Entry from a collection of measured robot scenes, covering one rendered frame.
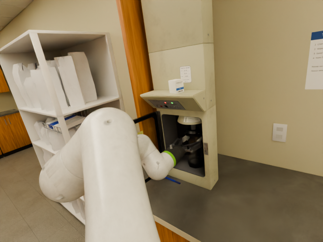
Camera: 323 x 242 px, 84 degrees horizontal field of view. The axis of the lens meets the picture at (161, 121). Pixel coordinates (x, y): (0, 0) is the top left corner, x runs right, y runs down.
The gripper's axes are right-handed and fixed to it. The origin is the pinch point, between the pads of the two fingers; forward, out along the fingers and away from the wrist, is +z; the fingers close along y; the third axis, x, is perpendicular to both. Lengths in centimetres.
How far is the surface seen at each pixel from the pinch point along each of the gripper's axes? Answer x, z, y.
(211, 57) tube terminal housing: -45.2, -1.8, -13.9
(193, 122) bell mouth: -13.3, -6.4, -4.7
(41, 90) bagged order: -35, -30, 130
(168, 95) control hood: -31.1, -21.0, -1.1
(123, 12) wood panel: -71, -18, 23
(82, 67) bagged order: -50, 10, 124
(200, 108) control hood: -23.6, -14.2, -13.0
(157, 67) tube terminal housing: -43.6, -9.5, 13.1
